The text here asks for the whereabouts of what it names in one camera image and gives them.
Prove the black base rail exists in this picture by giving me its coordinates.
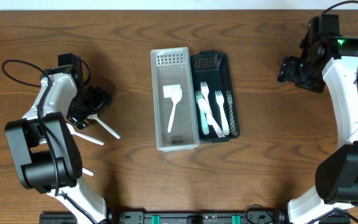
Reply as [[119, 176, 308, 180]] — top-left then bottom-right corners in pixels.
[[39, 206, 351, 224]]

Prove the white plastic fork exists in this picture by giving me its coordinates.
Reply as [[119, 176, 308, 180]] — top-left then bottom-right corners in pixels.
[[215, 91, 230, 136], [201, 82, 212, 125], [195, 91, 209, 136]]

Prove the clear white plastic basket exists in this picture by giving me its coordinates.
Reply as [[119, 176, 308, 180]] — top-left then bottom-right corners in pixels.
[[150, 47, 200, 152]]

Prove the white plastic spoon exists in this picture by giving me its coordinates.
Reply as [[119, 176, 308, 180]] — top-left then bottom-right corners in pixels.
[[87, 114, 121, 139], [198, 98, 225, 138], [167, 84, 183, 133], [82, 167, 94, 176], [66, 123, 104, 146]]

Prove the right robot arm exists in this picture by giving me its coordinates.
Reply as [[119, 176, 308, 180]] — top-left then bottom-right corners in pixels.
[[277, 34, 358, 223]]

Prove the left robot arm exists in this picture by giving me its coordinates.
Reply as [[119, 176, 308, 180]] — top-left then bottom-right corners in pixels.
[[5, 60, 114, 223]]

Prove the dark green plastic basket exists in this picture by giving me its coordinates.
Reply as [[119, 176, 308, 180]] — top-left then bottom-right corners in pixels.
[[190, 51, 241, 143]]

